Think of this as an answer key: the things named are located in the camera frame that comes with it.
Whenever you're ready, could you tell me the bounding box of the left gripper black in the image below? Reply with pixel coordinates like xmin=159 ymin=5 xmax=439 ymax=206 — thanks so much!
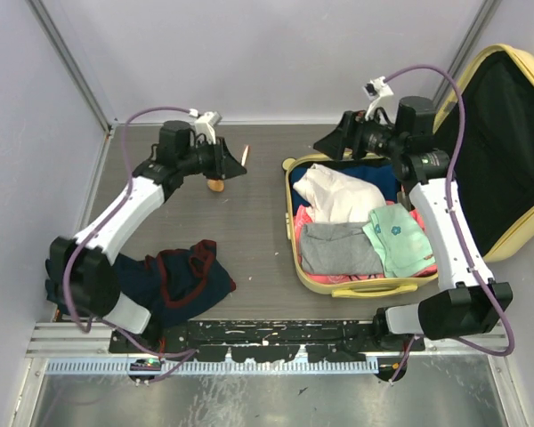
xmin=179 ymin=137 xmax=246 ymax=181

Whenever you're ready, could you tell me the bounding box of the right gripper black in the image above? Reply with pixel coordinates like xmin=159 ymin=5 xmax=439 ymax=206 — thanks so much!
xmin=311 ymin=107 xmax=404 ymax=162

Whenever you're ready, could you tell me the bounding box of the rose gold lipstick tube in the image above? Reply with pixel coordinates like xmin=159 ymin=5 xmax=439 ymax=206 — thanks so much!
xmin=241 ymin=145 xmax=250 ymax=166

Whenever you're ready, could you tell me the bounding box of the small orange wooden object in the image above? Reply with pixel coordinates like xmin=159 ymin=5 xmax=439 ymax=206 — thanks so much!
xmin=206 ymin=180 xmax=225 ymax=192

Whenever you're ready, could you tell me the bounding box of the white cloth garment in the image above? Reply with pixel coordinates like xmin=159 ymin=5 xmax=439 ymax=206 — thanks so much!
xmin=293 ymin=164 xmax=386 ymax=223

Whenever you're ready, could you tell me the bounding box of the blue shirt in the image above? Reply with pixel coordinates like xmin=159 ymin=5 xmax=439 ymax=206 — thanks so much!
xmin=289 ymin=165 xmax=400 ymax=211

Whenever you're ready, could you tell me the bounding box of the pink patterned shirt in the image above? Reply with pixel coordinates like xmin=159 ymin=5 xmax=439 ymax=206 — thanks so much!
xmin=295 ymin=204 xmax=437 ymax=283

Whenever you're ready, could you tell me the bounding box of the grey shirt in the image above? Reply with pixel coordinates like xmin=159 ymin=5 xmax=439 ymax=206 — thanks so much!
xmin=299 ymin=222 xmax=384 ymax=276

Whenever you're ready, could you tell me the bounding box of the green tissue packet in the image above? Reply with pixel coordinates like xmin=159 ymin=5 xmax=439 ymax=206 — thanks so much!
xmin=363 ymin=204 xmax=435 ymax=278

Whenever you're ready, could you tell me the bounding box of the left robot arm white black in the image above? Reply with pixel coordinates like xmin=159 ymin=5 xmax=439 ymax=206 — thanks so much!
xmin=49 ymin=111 xmax=247 ymax=352

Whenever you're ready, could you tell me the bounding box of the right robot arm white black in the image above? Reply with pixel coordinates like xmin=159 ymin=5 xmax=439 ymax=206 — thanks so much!
xmin=314 ymin=96 xmax=513 ymax=350

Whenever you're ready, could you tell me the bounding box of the yellow suitcase black lining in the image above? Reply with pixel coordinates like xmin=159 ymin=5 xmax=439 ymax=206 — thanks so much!
xmin=283 ymin=44 xmax=534 ymax=298

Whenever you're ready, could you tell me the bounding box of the navy garment red trim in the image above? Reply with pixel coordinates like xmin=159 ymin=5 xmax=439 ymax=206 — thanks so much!
xmin=113 ymin=239 xmax=236 ymax=328

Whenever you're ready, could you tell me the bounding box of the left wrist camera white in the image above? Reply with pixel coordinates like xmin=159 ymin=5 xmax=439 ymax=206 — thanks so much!
xmin=189 ymin=109 xmax=223 ymax=145

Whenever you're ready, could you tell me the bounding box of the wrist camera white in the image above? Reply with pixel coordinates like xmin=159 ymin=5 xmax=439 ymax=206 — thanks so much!
xmin=189 ymin=109 xmax=223 ymax=145
xmin=364 ymin=77 xmax=393 ymax=121

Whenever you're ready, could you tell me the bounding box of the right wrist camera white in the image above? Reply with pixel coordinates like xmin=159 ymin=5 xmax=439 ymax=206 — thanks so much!
xmin=364 ymin=77 xmax=393 ymax=121

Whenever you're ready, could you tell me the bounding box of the black mounting base plate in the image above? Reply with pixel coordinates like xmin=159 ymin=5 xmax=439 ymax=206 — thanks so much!
xmin=109 ymin=320 xmax=425 ymax=364

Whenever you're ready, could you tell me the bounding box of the left aluminium corner post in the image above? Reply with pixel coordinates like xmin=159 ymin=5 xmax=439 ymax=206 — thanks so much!
xmin=26 ymin=0 xmax=114 ymax=133

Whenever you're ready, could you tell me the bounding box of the aluminium corner post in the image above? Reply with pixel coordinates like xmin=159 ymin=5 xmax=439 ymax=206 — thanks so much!
xmin=26 ymin=0 xmax=114 ymax=133
xmin=417 ymin=0 xmax=502 ymax=130

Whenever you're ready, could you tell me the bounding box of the right aluminium corner post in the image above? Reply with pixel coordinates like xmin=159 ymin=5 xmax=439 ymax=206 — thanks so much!
xmin=417 ymin=0 xmax=502 ymax=130

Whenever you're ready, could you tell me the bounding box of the aluminium rail frame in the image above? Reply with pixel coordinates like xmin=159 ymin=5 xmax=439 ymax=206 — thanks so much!
xmin=26 ymin=320 xmax=501 ymax=383

